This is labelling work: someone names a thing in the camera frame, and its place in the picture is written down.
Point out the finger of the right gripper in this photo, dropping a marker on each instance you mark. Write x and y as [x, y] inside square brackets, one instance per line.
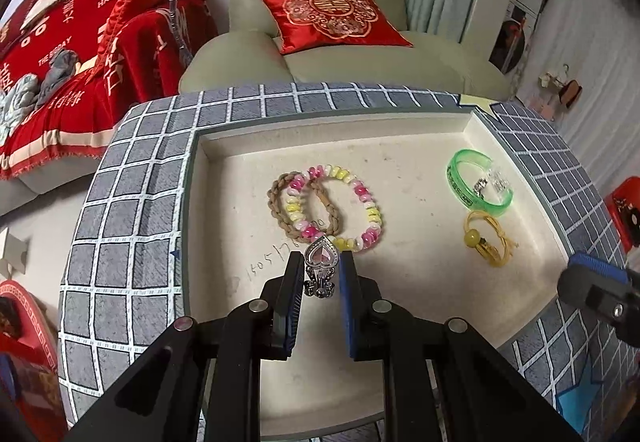
[599, 266]
[604, 295]

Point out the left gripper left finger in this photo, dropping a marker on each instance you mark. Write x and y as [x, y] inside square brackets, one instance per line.
[286, 308]

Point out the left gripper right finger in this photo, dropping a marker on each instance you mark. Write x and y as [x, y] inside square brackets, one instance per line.
[354, 306]

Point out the silver heart pendant brooch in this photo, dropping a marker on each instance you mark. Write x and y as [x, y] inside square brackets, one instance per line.
[321, 261]

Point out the silver crystal hair clip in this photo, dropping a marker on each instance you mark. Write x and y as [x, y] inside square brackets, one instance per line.
[492, 179]

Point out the green translucent bangle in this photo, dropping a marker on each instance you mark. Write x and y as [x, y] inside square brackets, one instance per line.
[463, 170]

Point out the grey jewelry tray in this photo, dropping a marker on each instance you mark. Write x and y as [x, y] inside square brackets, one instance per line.
[234, 245]

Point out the red plastic stool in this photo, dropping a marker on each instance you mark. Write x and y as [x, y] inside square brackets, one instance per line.
[623, 204]

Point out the blue star sticker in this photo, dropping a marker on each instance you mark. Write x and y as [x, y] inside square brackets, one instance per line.
[574, 403]

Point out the grey checked tablecloth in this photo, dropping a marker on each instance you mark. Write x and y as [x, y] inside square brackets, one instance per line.
[123, 283]

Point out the slipper rack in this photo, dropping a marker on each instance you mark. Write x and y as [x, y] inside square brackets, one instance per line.
[563, 93]

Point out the white curtain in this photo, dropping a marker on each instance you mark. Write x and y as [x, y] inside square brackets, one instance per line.
[596, 43]

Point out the yellow star sticker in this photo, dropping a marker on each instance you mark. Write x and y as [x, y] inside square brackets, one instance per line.
[484, 104]

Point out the lower washing machine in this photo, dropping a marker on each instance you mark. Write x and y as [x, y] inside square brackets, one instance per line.
[514, 37]

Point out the red gift box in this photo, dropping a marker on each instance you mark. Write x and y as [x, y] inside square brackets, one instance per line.
[29, 364]

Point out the red embroidered cushion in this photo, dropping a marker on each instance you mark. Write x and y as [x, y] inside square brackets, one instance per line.
[308, 24]

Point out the phone holder stand pole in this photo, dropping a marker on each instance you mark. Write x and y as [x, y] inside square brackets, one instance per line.
[185, 54]

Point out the sofa with red blanket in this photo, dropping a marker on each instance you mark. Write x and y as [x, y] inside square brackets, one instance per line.
[127, 56]

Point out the pile of grey clothes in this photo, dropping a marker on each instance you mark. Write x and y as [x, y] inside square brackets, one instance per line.
[29, 93]

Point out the green leather armchair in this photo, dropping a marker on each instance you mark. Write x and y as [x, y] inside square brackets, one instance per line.
[249, 53]

